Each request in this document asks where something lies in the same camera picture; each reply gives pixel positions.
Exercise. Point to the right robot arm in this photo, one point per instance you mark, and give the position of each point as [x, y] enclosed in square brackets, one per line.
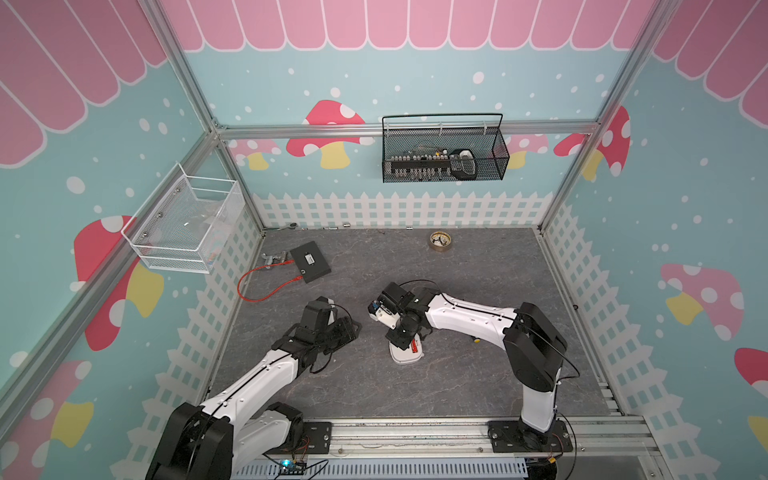
[534, 347]

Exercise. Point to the brown tape roll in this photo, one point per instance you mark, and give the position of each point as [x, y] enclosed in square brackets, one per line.
[440, 241]

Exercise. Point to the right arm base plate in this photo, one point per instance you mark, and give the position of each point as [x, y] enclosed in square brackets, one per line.
[514, 436]

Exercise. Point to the white wire basket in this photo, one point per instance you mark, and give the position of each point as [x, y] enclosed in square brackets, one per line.
[187, 222]

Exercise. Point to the white alarm clock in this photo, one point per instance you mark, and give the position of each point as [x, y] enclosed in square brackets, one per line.
[412, 354]

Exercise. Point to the metal bracket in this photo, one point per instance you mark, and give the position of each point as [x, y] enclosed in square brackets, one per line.
[269, 260]

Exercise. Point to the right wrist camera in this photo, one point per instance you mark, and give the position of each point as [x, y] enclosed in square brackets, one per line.
[389, 306]

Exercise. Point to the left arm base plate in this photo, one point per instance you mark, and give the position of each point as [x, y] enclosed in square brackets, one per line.
[312, 438]

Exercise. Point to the aluminium rail frame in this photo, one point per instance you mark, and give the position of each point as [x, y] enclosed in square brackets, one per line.
[459, 448]

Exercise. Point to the black wire basket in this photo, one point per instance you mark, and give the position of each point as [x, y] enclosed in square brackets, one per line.
[473, 142]

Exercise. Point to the black connector strip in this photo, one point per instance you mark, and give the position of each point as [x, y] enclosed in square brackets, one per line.
[417, 168]

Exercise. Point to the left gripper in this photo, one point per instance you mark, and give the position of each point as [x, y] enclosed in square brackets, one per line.
[346, 330]

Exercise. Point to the green lit circuit board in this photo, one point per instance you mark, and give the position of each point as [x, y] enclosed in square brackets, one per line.
[289, 467]

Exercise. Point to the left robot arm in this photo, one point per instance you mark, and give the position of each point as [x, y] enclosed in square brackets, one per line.
[216, 438]

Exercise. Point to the black network switch box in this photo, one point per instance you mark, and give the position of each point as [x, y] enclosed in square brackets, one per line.
[310, 261]

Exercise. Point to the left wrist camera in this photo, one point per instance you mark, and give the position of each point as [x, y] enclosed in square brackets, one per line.
[317, 315]

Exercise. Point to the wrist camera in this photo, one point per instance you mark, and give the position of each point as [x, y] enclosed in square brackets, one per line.
[389, 306]
[317, 315]

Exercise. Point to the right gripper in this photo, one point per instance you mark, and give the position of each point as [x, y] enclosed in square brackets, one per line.
[395, 340]

